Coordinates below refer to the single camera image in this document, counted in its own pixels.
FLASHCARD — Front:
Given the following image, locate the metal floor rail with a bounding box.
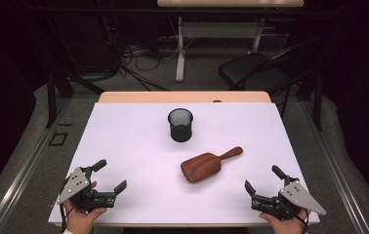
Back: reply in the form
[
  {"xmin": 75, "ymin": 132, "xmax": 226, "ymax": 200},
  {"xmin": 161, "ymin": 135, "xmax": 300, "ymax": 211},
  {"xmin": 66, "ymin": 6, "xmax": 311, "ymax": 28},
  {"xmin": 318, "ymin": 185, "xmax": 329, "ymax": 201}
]
[
  {"xmin": 299, "ymin": 99, "xmax": 369, "ymax": 234},
  {"xmin": 0, "ymin": 97, "xmax": 73, "ymax": 234}
]

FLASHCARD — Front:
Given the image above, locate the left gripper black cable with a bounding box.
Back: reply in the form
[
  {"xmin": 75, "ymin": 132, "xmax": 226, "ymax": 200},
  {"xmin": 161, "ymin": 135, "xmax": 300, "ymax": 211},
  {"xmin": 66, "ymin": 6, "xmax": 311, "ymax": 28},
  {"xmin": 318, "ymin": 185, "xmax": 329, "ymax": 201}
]
[{"xmin": 60, "ymin": 176, "xmax": 76, "ymax": 234}]

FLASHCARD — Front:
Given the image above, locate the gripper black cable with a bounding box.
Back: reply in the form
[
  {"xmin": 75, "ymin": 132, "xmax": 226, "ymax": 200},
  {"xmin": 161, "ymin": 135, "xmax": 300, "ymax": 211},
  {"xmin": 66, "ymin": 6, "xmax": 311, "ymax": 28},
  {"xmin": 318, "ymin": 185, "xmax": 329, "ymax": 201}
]
[
  {"xmin": 60, "ymin": 176, "xmax": 76, "ymax": 234},
  {"xmin": 294, "ymin": 209, "xmax": 310, "ymax": 234}
]

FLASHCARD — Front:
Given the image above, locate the black metal stand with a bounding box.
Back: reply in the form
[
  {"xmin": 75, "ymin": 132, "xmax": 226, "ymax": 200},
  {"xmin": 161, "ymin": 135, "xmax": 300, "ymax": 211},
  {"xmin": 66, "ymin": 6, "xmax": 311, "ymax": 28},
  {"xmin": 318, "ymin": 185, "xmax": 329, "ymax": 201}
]
[
  {"xmin": 297, "ymin": 69, "xmax": 324, "ymax": 133},
  {"xmin": 25, "ymin": 13, "xmax": 106, "ymax": 130}
]

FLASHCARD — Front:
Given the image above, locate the person's left hand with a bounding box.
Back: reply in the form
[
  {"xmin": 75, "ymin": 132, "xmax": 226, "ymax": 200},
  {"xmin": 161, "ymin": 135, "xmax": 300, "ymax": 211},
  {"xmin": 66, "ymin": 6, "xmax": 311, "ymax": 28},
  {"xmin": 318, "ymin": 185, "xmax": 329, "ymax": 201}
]
[{"xmin": 62, "ymin": 180, "xmax": 108, "ymax": 234}]

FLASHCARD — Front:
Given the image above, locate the white table mat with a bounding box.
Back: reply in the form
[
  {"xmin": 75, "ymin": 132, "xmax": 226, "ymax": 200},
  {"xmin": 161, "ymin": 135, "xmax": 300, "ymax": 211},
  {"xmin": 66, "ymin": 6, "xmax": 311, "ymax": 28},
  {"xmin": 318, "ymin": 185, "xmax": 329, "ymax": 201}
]
[{"xmin": 48, "ymin": 101, "xmax": 321, "ymax": 225}]

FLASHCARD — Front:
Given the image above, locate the person's right hand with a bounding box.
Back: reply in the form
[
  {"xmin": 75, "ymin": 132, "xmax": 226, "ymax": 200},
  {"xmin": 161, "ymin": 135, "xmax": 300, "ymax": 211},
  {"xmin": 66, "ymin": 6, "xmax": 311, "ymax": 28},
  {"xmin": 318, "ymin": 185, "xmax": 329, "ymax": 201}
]
[{"xmin": 259, "ymin": 208, "xmax": 310, "ymax": 234}]

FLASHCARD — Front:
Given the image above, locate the black mesh cup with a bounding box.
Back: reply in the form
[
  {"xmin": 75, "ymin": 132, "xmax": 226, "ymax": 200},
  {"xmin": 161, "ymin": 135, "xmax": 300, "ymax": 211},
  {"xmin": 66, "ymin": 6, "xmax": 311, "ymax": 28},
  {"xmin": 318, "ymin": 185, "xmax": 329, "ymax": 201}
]
[{"xmin": 167, "ymin": 107, "xmax": 194, "ymax": 143}]

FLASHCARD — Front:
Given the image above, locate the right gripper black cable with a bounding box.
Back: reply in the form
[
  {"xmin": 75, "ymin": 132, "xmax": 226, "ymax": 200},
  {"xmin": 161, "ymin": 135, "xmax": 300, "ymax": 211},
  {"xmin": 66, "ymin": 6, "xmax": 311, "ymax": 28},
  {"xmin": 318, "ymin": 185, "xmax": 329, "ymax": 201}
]
[{"xmin": 294, "ymin": 209, "xmax": 310, "ymax": 234}]

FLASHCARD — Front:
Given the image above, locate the bundle of floor cables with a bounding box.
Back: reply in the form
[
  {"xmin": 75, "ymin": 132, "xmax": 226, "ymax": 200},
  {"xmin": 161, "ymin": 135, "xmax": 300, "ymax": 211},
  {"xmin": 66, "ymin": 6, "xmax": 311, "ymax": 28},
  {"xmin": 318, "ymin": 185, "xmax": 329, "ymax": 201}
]
[{"xmin": 101, "ymin": 14, "xmax": 195, "ymax": 93}]

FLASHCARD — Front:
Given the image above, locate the light wooden table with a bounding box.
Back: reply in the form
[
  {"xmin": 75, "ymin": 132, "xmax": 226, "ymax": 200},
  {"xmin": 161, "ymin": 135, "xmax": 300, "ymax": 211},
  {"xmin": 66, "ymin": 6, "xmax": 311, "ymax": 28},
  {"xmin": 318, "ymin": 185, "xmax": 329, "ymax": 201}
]
[{"xmin": 55, "ymin": 91, "xmax": 317, "ymax": 228}]

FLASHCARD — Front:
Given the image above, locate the black metal crossbar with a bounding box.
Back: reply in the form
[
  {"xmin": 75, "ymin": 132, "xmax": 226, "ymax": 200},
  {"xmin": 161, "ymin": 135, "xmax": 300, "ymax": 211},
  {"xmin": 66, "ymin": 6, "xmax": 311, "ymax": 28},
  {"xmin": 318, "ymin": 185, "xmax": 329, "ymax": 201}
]
[{"xmin": 25, "ymin": 6, "xmax": 337, "ymax": 17}]

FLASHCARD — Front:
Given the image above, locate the black folding chair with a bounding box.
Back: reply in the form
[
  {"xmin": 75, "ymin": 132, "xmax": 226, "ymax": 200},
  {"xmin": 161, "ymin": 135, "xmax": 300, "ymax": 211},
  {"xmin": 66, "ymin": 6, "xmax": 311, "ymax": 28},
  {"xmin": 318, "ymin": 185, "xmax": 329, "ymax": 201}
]
[{"xmin": 218, "ymin": 36, "xmax": 324, "ymax": 122}]

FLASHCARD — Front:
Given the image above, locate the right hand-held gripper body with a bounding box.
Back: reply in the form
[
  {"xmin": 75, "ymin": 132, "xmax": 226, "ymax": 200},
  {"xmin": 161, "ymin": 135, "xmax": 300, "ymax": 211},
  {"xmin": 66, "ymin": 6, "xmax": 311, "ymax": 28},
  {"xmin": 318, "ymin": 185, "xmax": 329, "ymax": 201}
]
[{"xmin": 250, "ymin": 175, "xmax": 327, "ymax": 221}]

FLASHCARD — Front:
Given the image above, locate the brown wooden hairbrush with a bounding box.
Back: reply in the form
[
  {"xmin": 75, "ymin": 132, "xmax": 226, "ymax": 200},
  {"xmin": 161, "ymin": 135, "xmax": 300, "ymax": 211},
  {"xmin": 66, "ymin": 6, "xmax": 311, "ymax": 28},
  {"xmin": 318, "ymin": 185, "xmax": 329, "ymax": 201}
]
[{"xmin": 180, "ymin": 145, "xmax": 244, "ymax": 184}]

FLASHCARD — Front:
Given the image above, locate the white-legged desk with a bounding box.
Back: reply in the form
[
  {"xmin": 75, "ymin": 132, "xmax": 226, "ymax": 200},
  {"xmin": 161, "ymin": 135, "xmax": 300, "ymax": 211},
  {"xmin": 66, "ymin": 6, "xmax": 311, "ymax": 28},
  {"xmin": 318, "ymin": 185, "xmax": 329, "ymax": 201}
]
[{"xmin": 156, "ymin": 0, "xmax": 306, "ymax": 83}]

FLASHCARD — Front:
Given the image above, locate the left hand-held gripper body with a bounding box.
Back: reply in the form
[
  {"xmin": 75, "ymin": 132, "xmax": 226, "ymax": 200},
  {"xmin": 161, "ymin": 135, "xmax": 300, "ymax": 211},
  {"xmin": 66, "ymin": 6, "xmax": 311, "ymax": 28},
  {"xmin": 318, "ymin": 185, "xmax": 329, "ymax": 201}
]
[{"xmin": 57, "ymin": 165, "xmax": 117, "ymax": 213}]

